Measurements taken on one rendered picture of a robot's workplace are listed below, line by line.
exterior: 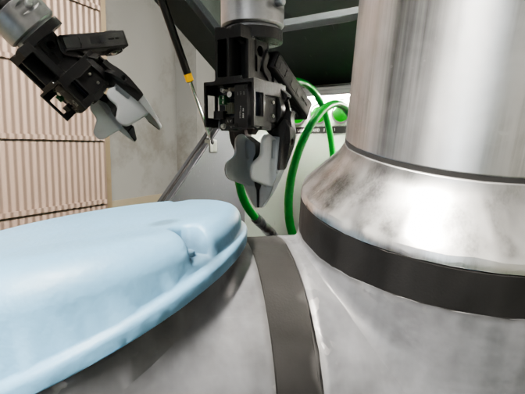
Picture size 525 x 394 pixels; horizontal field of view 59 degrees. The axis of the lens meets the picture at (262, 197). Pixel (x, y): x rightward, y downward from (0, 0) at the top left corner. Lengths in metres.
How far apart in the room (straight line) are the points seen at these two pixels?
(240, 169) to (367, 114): 0.43
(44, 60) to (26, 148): 2.38
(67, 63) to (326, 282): 0.63
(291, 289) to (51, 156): 3.09
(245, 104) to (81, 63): 0.29
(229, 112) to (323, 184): 0.39
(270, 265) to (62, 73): 0.60
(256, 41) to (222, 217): 0.43
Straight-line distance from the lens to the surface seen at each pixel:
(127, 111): 0.73
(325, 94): 1.15
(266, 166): 0.56
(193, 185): 1.14
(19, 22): 0.73
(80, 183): 3.38
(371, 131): 0.16
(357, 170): 0.16
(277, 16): 0.57
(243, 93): 0.53
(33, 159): 3.12
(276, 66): 0.58
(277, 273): 0.16
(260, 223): 0.80
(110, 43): 0.78
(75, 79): 0.72
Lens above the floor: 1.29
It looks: 6 degrees down
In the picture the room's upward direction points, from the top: straight up
